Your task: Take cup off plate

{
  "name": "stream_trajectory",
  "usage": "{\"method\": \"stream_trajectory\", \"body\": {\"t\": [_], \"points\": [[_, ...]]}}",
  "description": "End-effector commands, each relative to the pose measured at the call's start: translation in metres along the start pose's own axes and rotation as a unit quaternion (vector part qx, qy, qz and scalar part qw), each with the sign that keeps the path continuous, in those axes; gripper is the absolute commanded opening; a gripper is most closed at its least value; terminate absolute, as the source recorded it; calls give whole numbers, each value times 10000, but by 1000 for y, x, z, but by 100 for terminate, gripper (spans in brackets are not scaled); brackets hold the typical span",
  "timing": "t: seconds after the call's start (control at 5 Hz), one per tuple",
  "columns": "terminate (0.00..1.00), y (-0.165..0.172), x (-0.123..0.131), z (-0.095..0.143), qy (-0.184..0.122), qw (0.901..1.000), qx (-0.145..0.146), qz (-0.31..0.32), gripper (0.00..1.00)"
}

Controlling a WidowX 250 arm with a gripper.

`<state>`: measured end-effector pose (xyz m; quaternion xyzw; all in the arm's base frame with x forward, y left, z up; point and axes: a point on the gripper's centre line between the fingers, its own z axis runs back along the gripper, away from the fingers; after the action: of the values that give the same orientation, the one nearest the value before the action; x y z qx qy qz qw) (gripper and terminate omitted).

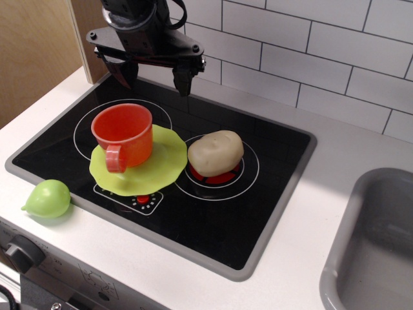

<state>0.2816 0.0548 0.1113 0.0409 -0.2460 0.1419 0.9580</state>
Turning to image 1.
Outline wooden side panel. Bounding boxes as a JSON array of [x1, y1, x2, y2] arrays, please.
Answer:
[[1, 1, 108, 127]]

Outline black toy stove top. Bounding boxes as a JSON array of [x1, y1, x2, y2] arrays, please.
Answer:
[[5, 76, 316, 282]]

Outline green toy pear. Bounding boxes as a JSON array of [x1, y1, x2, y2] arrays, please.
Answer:
[[21, 180, 71, 218]]

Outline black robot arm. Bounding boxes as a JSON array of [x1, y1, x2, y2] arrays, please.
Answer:
[[86, 1, 206, 96]]

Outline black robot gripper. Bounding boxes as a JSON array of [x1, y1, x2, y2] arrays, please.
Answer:
[[86, 5, 206, 97]]

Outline beige toy potato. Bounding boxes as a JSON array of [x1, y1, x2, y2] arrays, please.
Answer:
[[188, 130, 244, 177]]

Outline black mount with screw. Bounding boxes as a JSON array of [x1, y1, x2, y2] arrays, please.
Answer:
[[1, 274, 89, 309]]

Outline orange plastic cup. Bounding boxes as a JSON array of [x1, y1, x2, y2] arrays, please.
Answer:
[[91, 103, 153, 173]]

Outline grey oven knob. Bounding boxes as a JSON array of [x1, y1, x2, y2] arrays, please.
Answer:
[[5, 235, 46, 274]]

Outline light green plastic plate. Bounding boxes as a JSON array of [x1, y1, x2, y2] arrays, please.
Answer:
[[89, 125, 188, 196]]

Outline grey toy sink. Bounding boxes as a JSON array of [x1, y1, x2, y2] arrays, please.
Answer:
[[319, 168, 412, 309]]

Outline black cable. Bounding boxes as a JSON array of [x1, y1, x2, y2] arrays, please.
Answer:
[[161, 0, 188, 30]]

